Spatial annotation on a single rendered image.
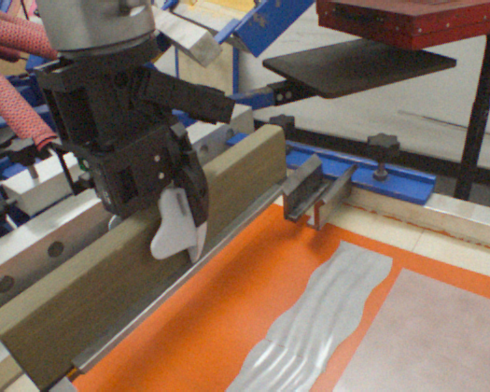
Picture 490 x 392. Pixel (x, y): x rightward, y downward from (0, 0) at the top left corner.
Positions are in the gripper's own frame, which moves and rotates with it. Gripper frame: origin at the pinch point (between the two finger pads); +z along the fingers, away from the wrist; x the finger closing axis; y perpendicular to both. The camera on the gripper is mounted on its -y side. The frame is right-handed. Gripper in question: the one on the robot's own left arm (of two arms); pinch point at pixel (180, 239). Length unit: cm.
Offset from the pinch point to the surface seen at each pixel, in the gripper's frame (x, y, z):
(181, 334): 1.5, 4.3, 9.8
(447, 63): 2, -102, 10
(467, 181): 10, -149, 75
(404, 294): 19.5, -13.2, 9.7
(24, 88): -92, -26, 3
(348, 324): 15.9, -6.2, 9.6
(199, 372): 6.2, 6.6, 9.8
